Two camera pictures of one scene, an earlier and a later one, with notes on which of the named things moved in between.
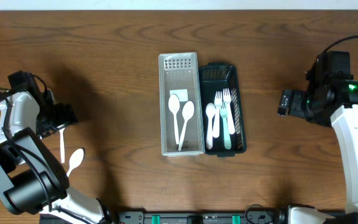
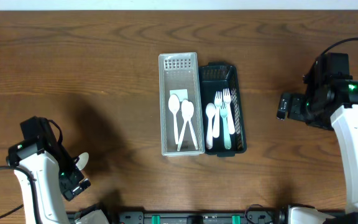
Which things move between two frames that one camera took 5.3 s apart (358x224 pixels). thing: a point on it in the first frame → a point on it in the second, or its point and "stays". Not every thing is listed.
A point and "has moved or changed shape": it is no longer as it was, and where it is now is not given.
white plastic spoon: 188,111 stays
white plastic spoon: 63,153 has moved or changed shape
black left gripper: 58,121 → 74,186
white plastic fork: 217,103 stays
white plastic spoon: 174,103 stays
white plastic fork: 224,112 stays
